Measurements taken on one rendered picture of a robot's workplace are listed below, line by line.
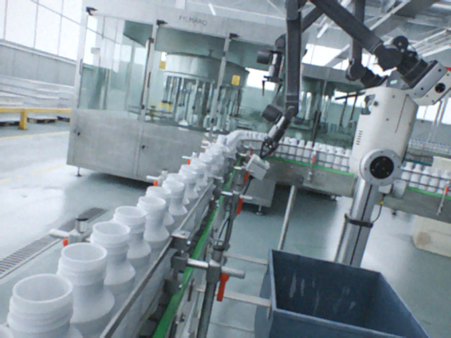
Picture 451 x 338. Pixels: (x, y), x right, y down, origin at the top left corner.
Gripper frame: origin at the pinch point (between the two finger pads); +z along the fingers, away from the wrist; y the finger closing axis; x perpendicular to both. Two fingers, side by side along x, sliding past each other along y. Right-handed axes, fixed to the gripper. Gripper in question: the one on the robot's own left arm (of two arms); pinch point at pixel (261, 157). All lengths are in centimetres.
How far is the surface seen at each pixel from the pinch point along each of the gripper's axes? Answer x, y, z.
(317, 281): 27, 57, 15
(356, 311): 41, 57, 16
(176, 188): -16, 94, 1
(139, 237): -15, 110, 3
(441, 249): 278, -291, 10
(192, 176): -16, 81, 2
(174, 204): -15, 94, 4
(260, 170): 2.1, 4.3, 4.4
